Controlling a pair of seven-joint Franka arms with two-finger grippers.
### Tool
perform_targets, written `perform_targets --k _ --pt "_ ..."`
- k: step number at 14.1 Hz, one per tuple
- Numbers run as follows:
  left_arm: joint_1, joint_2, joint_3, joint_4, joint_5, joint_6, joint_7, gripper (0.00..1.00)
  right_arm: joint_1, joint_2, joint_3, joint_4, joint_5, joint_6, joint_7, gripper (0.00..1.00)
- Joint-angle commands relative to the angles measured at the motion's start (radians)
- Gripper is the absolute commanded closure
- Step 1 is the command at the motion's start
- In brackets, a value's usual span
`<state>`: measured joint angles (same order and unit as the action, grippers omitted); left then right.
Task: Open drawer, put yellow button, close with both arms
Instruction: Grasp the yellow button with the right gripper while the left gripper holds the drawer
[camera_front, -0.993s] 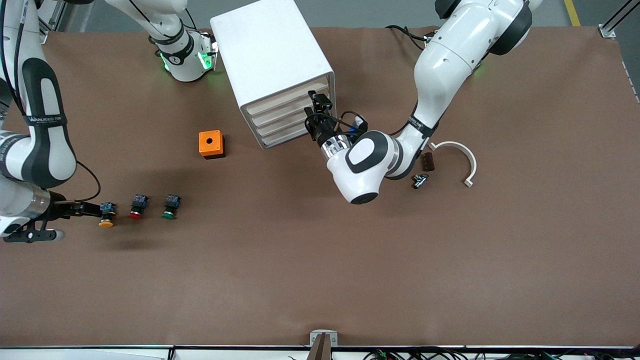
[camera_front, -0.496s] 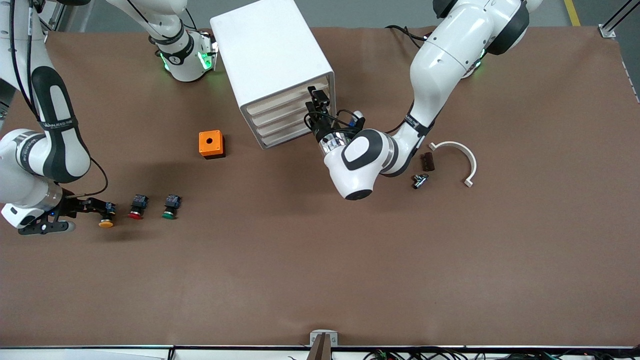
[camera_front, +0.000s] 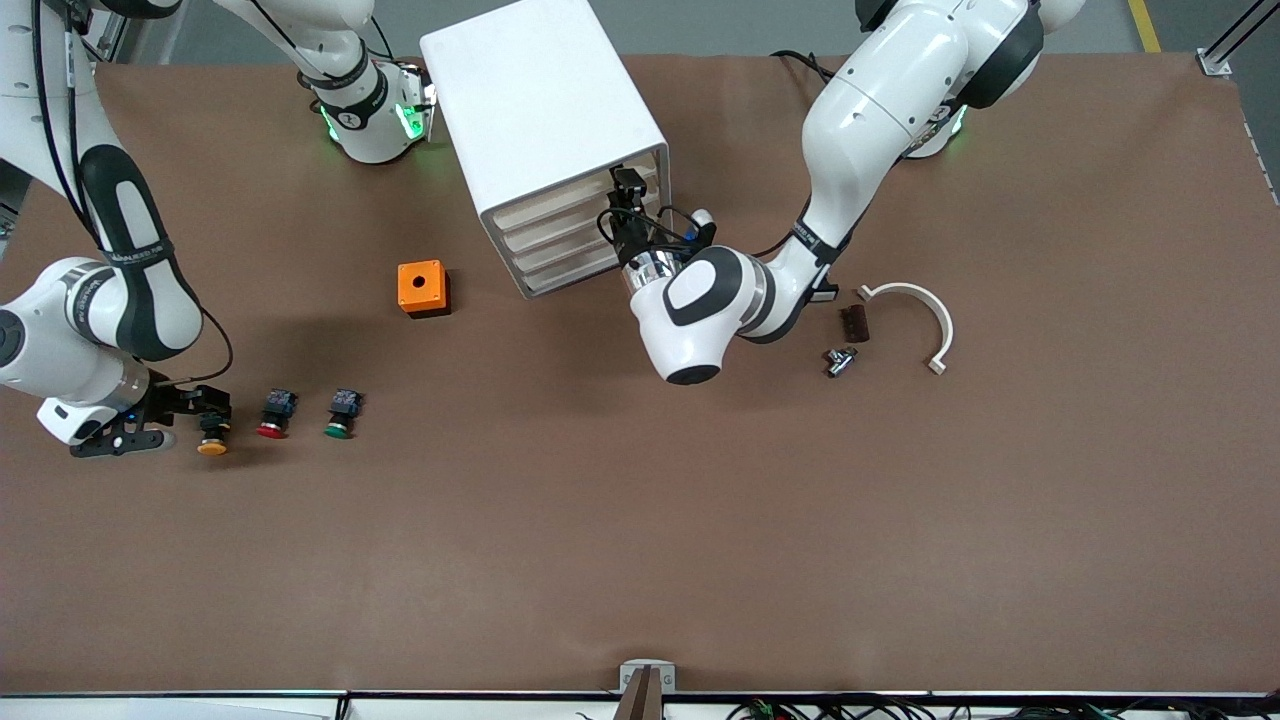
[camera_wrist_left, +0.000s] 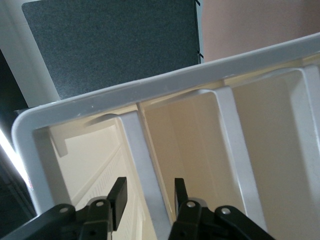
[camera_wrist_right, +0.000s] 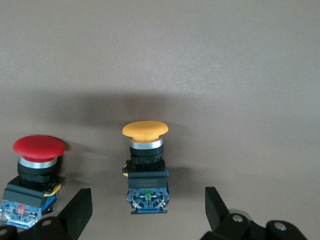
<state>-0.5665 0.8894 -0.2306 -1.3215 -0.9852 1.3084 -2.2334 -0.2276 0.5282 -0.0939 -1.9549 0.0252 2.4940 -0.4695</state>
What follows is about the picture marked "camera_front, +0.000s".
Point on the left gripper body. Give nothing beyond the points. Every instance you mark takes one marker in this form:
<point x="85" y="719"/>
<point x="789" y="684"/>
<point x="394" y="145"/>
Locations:
<point x="632" y="243"/>

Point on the dark brown cylinder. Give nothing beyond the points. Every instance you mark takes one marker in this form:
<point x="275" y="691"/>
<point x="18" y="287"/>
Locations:
<point x="854" y="324"/>

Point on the yellow push button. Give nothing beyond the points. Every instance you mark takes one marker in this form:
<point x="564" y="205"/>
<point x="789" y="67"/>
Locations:
<point x="212" y="445"/>

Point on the red push button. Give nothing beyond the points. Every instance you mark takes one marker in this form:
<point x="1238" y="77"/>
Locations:
<point x="275" y="410"/>

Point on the brown post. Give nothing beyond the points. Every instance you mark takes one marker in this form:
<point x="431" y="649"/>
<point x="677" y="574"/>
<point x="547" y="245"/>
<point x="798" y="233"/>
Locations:
<point x="642" y="700"/>

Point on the aluminium frame profile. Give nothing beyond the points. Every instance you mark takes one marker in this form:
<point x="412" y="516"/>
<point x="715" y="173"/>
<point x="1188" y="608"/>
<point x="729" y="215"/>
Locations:
<point x="1235" y="35"/>
<point x="112" y="25"/>

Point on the white table edge rail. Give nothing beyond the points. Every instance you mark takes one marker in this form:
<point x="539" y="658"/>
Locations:
<point x="200" y="710"/>

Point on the white drawer cabinet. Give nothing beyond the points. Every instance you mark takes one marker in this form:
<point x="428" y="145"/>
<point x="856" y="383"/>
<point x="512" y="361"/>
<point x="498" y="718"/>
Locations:
<point x="530" y="90"/>

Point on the green push button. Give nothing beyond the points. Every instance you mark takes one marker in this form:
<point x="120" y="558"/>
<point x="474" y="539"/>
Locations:
<point x="342" y="410"/>

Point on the white plastic drawer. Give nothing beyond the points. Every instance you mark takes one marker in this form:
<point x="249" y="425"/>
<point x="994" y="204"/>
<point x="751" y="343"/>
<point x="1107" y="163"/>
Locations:
<point x="565" y="272"/>
<point x="560" y="222"/>
<point x="560" y="198"/>
<point x="562" y="247"/>

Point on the chrome metal fitting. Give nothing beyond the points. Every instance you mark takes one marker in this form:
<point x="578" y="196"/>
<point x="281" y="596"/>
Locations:
<point x="840" y="362"/>

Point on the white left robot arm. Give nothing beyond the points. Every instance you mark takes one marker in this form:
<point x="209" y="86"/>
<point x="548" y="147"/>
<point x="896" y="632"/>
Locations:
<point x="880" y="100"/>

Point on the grey metal bracket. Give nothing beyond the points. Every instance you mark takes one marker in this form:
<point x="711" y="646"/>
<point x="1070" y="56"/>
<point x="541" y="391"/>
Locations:
<point x="627" y="668"/>

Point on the orange box with hole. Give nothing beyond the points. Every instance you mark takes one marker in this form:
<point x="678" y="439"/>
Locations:
<point x="422" y="285"/>

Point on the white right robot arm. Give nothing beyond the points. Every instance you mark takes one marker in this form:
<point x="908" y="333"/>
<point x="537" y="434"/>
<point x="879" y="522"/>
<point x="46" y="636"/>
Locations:
<point x="140" y="280"/>

